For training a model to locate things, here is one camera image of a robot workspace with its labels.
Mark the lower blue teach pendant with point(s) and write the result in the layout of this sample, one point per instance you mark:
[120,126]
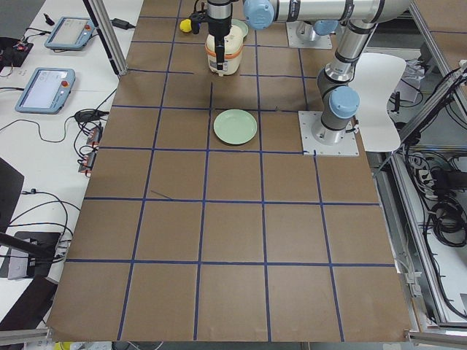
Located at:
[46,91]

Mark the black power adapter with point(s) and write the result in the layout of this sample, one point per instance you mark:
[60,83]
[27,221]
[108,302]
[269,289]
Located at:
[123,24]

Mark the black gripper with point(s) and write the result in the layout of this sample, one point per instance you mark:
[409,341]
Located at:
[220,26]

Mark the upper blue teach pendant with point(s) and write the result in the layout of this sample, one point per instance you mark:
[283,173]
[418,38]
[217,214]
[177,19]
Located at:
[70,33]

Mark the brown paper table mat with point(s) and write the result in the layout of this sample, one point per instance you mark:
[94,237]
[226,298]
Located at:
[182,237]

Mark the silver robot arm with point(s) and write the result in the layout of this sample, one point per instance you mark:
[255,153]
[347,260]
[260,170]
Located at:
[261,14]
[340,101]

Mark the aluminium frame post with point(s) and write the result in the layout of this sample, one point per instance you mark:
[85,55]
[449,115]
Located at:
[100,18]

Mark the yellow toy bell pepper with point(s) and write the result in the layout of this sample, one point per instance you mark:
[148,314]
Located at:
[185,26]

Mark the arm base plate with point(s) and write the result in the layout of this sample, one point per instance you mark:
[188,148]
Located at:
[317,140]
[304,35]

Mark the green plate near arm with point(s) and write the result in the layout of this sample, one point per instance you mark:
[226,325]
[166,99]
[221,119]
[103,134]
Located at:
[235,126]
[242,25]

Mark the black camera stand base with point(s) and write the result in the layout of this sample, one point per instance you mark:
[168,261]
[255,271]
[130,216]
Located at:
[29,254]

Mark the white plastic chair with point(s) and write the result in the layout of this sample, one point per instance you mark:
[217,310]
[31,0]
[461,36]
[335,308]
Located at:
[376,76]

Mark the white rice cooker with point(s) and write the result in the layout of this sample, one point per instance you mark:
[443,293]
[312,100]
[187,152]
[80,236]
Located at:
[233,46]

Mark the blue teach pendant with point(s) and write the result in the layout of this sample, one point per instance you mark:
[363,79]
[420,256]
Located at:
[46,91]
[70,33]

